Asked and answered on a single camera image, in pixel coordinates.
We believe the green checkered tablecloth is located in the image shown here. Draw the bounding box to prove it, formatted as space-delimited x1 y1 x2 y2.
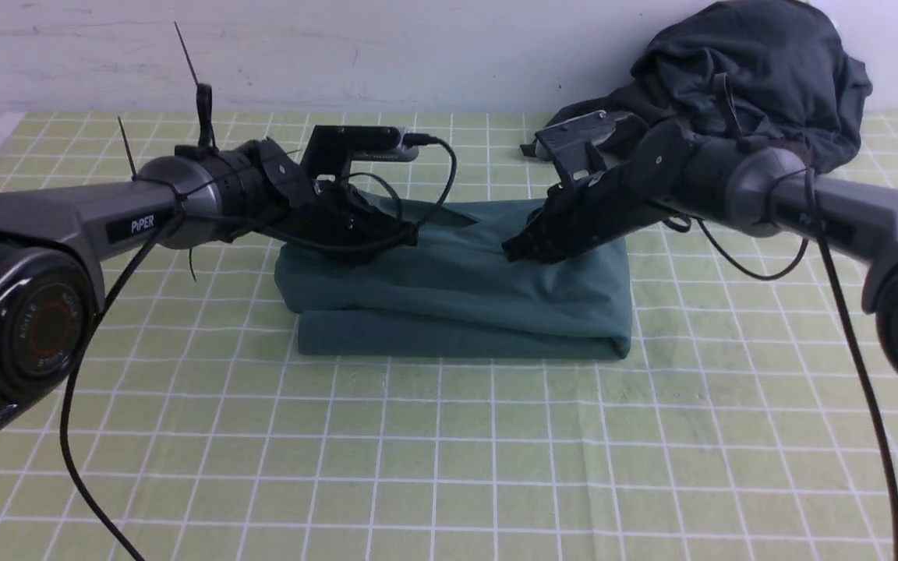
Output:
0 113 898 560

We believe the dark grey crumpled garment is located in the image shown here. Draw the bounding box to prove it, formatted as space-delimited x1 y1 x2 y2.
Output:
542 93 669 160

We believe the green long-sleeved shirt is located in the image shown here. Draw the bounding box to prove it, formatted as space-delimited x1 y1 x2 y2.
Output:
274 199 633 360

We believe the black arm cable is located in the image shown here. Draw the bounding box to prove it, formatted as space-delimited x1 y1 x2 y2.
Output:
59 134 459 561
663 164 898 561

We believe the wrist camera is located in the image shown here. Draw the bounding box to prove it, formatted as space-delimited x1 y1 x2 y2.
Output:
523 128 606 185
300 125 419 180

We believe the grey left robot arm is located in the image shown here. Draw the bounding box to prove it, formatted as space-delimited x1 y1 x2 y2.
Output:
0 138 417 430

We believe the dark blue crumpled garment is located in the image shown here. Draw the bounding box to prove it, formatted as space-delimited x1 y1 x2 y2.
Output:
631 1 873 174

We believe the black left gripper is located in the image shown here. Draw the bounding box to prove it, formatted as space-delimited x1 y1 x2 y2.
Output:
261 139 419 253

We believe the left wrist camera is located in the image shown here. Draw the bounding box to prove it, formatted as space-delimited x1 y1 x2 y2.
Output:
300 125 419 180

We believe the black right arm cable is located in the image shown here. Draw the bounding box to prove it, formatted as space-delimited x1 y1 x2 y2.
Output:
663 164 898 561

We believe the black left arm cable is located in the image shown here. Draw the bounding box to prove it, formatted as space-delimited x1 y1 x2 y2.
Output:
59 134 459 561

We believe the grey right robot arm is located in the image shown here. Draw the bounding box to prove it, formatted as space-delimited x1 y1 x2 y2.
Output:
502 118 898 373

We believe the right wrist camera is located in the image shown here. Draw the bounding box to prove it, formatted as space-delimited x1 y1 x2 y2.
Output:
523 128 606 185

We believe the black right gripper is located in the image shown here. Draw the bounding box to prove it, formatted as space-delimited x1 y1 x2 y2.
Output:
501 139 699 263

